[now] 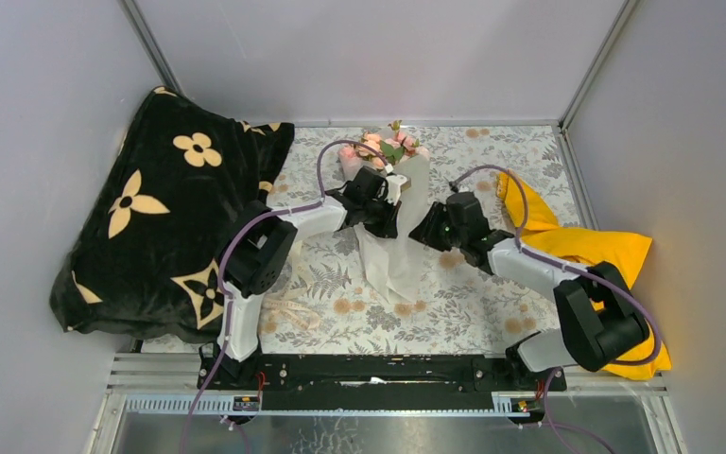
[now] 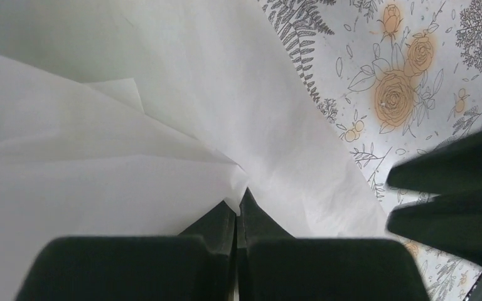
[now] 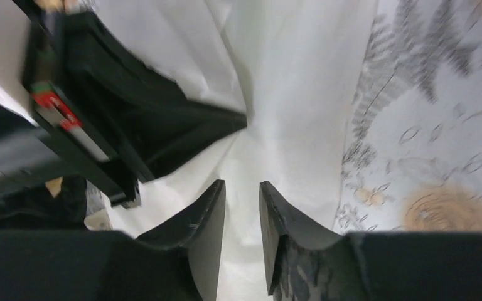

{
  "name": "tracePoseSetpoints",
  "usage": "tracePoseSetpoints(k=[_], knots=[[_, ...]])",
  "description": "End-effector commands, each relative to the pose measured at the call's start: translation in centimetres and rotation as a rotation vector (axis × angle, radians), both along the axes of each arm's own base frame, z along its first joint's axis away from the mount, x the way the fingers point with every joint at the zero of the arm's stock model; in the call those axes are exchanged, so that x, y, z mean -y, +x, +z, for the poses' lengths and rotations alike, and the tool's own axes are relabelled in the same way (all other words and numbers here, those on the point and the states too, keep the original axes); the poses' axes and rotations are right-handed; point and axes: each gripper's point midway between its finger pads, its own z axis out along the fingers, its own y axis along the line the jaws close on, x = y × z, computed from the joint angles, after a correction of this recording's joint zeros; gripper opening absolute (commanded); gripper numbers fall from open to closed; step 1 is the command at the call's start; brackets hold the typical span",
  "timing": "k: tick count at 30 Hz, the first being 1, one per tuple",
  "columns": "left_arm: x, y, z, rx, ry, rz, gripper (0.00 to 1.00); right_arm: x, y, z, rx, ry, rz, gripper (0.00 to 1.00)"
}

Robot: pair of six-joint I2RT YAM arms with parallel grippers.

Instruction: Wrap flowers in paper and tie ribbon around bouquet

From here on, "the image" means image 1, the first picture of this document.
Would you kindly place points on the cream ribbon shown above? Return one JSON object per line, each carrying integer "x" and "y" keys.
{"x": 285, "y": 304}

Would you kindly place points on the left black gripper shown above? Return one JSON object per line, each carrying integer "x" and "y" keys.
{"x": 387, "y": 228}

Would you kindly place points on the white wrapping paper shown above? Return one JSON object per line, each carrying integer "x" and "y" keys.
{"x": 393, "y": 267}

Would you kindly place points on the black flower-pattern blanket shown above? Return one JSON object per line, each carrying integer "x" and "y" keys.
{"x": 145, "y": 263}

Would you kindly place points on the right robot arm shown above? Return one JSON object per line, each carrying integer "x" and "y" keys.
{"x": 598, "y": 323}

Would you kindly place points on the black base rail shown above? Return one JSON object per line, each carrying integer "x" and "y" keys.
{"x": 364, "y": 382}

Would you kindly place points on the yellow cloth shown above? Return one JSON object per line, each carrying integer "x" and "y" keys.
{"x": 541, "y": 230}

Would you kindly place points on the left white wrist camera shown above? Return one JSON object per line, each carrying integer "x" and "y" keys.
{"x": 396, "y": 185}

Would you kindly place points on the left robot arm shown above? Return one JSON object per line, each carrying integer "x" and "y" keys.
{"x": 262, "y": 238}

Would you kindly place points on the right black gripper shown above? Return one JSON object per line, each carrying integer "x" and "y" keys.
{"x": 425, "y": 231}

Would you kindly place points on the floral tablecloth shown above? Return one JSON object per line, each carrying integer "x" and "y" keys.
{"x": 325, "y": 305}

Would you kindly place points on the pink fake flower bouquet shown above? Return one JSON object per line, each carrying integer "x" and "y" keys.
{"x": 388, "y": 146}

